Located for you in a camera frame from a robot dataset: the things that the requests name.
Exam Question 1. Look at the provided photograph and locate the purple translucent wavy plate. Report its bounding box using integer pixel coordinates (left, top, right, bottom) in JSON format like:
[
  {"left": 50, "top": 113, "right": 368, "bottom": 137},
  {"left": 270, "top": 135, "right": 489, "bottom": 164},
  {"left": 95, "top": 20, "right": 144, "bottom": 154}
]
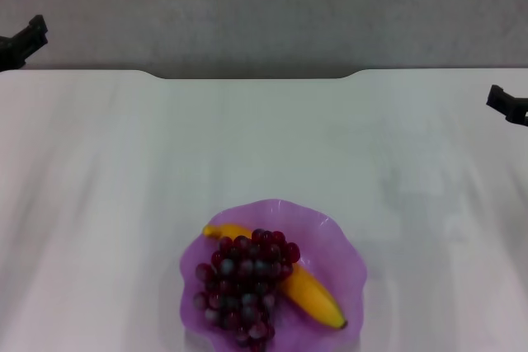
[{"left": 178, "top": 198, "right": 368, "bottom": 352}]

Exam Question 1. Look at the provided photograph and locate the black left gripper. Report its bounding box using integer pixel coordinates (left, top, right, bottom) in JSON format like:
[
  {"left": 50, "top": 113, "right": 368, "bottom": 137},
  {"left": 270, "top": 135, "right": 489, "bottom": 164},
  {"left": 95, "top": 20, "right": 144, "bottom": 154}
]
[{"left": 0, "top": 15, "right": 49, "bottom": 73}]

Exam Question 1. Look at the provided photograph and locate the dark red grape bunch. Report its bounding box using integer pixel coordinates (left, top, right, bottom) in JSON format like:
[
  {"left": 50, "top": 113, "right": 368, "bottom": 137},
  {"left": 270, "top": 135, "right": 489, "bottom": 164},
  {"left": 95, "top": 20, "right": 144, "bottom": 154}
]
[{"left": 193, "top": 228, "right": 302, "bottom": 352}]

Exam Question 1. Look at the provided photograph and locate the yellow banana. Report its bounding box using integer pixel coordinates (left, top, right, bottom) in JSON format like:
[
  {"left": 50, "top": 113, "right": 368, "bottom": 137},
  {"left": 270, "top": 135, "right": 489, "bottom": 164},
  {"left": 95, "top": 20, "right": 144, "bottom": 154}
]
[{"left": 202, "top": 223, "right": 349, "bottom": 331}]

